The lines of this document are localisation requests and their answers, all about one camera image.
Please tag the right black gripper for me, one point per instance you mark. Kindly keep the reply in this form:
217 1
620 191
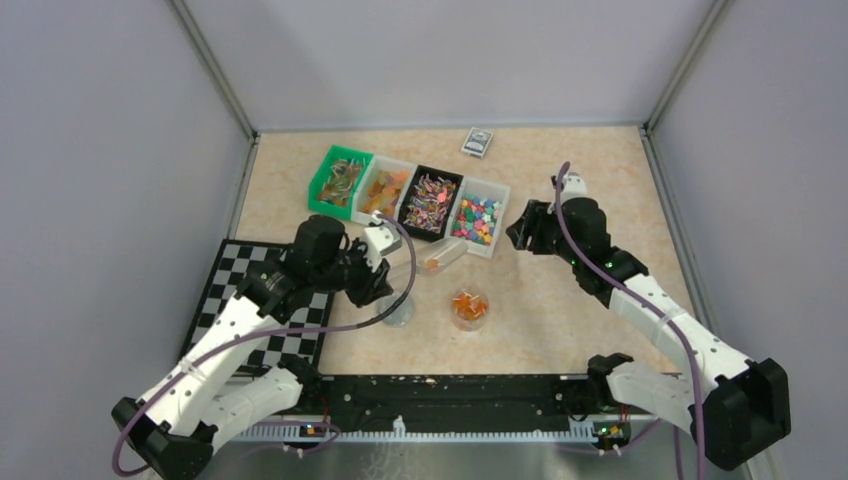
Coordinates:
536 216

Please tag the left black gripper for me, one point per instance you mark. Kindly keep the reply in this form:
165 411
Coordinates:
361 295

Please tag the clear plastic scoop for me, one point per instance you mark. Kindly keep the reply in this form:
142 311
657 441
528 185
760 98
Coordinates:
431 260

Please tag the clear plastic jar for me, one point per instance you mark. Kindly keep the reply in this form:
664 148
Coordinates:
470 307

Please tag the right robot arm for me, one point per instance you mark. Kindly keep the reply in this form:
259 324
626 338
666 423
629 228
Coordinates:
733 407

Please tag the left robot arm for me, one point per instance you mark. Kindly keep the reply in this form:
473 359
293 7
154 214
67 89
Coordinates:
176 427

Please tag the white bin colourful candies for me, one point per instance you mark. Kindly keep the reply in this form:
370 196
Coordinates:
478 216

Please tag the white bin orange candies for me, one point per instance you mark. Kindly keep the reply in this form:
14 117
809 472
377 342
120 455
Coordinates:
382 187

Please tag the silver jar lid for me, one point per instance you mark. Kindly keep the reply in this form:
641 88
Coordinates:
398 317

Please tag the black candy bin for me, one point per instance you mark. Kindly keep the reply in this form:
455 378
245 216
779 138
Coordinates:
426 206

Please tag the playing card box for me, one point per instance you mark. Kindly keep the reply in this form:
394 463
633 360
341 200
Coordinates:
477 142

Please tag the green candy bin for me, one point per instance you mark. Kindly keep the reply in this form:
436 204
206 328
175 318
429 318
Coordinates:
334 183

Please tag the black white checkerboard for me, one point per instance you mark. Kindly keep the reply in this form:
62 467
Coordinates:
233 259

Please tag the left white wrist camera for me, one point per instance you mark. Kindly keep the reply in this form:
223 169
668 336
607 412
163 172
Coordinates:
382 236

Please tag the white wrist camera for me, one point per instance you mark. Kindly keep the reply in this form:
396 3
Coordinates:
570 186
382 236

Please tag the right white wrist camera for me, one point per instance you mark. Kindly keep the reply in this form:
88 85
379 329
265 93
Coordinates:
570 186

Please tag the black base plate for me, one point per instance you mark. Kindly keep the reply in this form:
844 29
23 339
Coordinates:
497 404

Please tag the white cable duct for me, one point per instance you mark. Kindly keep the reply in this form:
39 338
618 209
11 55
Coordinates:
578 433

